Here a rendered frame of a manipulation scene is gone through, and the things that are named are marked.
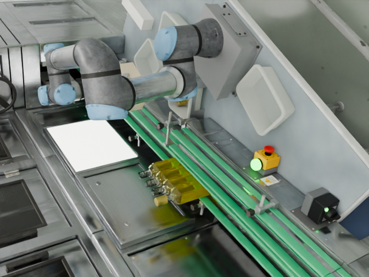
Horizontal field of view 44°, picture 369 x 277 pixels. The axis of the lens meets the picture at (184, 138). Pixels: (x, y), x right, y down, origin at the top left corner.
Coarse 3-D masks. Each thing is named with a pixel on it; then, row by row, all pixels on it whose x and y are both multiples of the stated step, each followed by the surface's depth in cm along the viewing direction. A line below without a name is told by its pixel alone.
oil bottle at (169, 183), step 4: (176, 176) 185; (180, 176) 185; (184, 176) 185; (188, 176) 186; (192, 176) 186; (168, 180) 182; (172, 180) 182; (176, 180) 183; (180, 180) 183; (184, 180) 183; (188, 180) 184; (192, 180) 184; (164, 184) 181; (168, 184) 180; (172, 184) 180; (176, 184) 181; (180, 184) 181; (168, 188) 179; (168, 192) 180
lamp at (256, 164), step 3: (255, 159) 169; (258, 159) 169; (252, 162) 169; (255, 162) 168; (258, 162) 168; (261, 162) 168; (252, 165) 169; (255, 165) 168; (258, 165) 168; (261, 165) 168; (252, 168) 170; (255, 168) 168; (258, 168) 168; (261, 168) 169
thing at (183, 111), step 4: (168, 100) 215; (172, 104) 215; (188, 104) 200; (172, 108) 213; (176, 108) 213; (180, 108) 213; (184, 108) 213; (188, 108) 201; (176, 112) 211; (180, 112) 210; (184, 112) 210; (188, 112) 202; (180, 116) 208; (184, 116) 208; (188, 116) 203
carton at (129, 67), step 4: (120, 64) 188; (124, 64) 189; (128, 64) 190; (132, 64) 190; (120, 68) 187; (124, 68) 187; (128, 68) 188; (132, 68) 189; (136, 68) 190; (124, 72) 186; (128, 72) 187; (132, 72) 187; (136, 72) 188; (128, 76) 185; (132, 76) 186; (136, 76) 186; (136, 104) 188; (140, 104) 189; (132, 108) 189; (136, 108) 190; (140, 108) 192
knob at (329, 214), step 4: (332, 208) 149; (328, 212) 148; (332, 212) 148; (336, 212) 148; (324, 216) 149; (328, 216) 148; (332, 216) 148; (336, 216) 148; (328, 220) 149; (332, 220) 147
